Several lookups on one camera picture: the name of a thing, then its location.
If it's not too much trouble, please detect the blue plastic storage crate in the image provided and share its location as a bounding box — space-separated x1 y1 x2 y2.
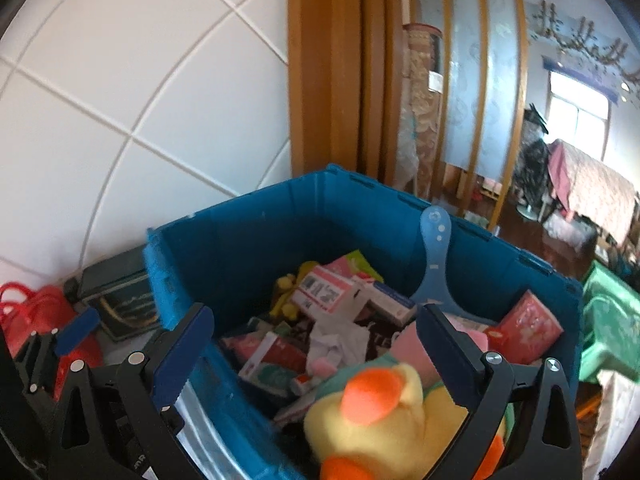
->
144 166 584 479

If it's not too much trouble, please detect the rolled patterned carpet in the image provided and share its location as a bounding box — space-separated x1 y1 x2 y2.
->
394 23 442 200

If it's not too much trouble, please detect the orange yellow duck plush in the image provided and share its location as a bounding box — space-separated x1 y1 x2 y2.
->
302 361 507 480

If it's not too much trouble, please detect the wooden door frame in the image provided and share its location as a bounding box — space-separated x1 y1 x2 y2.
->
288 0 410 184

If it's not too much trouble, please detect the dark green gift bag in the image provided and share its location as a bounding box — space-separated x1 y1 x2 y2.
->
78 245 160 342

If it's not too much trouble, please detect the red white medicine box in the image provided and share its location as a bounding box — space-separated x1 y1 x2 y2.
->
291 266 368 322

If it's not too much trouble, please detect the red plastic handbag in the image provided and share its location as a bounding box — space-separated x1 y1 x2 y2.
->
0 282 103 401

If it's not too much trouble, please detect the green plastic stool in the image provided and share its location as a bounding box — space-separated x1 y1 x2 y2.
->
579 261 639 382

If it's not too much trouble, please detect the pink floral tissue pack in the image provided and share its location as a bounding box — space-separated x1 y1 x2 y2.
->
484 290 564 365

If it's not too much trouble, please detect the red green toothpaste box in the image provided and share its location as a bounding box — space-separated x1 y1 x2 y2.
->
239 332 307 399

